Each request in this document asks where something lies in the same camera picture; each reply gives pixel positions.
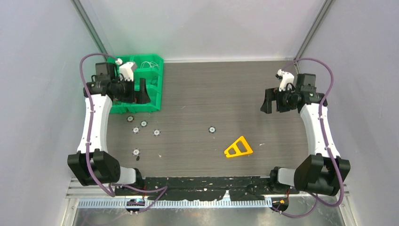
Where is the poker chip far left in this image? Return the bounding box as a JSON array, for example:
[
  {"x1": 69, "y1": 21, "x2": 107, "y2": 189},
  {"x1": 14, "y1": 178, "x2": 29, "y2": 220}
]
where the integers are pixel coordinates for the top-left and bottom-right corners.
[{"x1": 127, "y1": 115, "x2": 135, "y2": 122}]

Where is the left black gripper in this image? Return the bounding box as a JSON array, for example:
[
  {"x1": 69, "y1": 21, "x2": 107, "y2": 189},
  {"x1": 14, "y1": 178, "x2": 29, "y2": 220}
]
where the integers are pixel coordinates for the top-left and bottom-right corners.
[{"x1": 114, "y1": 77, "x2": 150, "y2": 104}]

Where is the aluminium front rail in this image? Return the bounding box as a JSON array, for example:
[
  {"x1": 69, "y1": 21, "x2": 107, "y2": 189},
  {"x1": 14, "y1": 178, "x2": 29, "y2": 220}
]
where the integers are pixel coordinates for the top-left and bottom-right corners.
[{"x1": 65, "y1": 175, "x2": 351, "y2": 209}]

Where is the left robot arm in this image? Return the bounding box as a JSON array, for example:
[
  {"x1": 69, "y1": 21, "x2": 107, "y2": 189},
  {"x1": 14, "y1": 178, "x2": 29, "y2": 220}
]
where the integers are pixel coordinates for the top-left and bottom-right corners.
[{"x1": 67, "y1": 62, "x2": 151, "y2": 195}]

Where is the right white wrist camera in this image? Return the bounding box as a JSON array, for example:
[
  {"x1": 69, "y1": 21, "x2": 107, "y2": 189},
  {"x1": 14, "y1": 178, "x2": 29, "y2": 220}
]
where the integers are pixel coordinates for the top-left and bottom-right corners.
[{"x1": 276, "y1": 69, "x2": 295, "y2": 92}]

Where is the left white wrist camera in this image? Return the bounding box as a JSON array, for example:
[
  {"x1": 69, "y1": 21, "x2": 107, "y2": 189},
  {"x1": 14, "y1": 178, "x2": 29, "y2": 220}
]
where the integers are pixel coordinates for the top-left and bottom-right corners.
[{"x1": 115, "y1": 58, "x2": 137, "y2": 82}]

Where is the poker chip lower left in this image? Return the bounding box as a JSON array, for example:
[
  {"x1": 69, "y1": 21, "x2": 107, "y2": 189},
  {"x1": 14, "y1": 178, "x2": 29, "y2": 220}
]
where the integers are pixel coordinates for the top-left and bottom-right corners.
[{"x1": 132, "y1": 149, "x2": 140, "y2": 156}]

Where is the green compartment bin tray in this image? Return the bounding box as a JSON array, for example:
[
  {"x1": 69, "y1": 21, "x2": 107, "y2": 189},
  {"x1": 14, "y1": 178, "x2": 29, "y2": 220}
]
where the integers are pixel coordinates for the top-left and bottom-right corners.
[{"x1": 110, "y1": 54, "x2": 164, "y2": 114}]

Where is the poker chip middle left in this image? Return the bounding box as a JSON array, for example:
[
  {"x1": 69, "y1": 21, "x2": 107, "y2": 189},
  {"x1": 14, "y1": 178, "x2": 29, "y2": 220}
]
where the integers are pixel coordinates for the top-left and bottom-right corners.
[{"x1": 153, "y1": 129, "x2": 161, "y2": 137}]

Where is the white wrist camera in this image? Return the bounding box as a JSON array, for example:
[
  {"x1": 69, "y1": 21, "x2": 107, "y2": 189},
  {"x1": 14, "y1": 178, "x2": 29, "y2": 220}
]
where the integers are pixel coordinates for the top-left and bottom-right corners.
[
  {"x1": 276, "y1": 69, "x2": 295, "y2": 92},
  {"x1": 115, "y1": 58, "x2": 137, "y2": 82}
]

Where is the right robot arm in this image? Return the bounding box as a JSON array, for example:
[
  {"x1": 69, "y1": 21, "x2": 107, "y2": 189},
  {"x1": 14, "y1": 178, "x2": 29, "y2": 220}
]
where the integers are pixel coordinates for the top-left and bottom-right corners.
[{"x1": 260, "y1": 70, "x2": 351, "y2": 196}]

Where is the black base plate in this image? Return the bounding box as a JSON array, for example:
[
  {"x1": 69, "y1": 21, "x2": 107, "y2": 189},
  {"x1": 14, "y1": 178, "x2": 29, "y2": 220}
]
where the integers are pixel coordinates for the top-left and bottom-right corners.
[{"x1": 114, "y1": 176, "x2": 299, "y2": 201}]

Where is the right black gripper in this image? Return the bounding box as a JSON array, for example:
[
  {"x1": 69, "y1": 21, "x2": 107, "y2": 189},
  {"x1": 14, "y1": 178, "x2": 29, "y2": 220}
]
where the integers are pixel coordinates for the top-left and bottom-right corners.
[{"x1": 260, "y1": 86, "x2": 297, "y2": 114}]

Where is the yellow triangular plastic piece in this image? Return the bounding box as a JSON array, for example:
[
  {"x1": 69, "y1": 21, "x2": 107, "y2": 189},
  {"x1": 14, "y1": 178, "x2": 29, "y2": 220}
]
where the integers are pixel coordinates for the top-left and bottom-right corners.
[{"x1": 223, "y1": 136, "x2": 254, "y2": 158}]

